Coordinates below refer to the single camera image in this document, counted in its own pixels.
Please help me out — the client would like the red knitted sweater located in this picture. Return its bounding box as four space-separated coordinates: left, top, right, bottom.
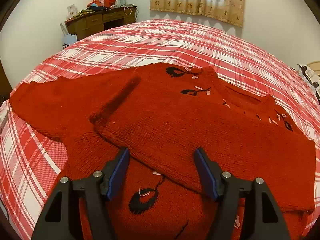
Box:
9 63 316 239

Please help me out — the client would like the red white plaid bedsheet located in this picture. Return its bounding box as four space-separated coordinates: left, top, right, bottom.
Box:
1 19 319 239

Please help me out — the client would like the grey patterned pillow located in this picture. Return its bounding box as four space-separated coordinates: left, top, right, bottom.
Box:
298 64 319 100

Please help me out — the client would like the cream wooden headboard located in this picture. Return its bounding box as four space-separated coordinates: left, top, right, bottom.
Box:
307 61 320 75

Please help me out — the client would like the white paper shopping bag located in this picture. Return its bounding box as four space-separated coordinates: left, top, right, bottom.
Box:
60 23 77 49

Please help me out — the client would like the brown wooden desk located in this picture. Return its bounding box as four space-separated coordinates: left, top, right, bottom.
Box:
65 4 137 41

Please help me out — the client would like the white greeting card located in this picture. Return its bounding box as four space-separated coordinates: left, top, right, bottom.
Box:
67 4 78 19

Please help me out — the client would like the red gift bag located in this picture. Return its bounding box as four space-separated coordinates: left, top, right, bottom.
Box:
87 0 116 8

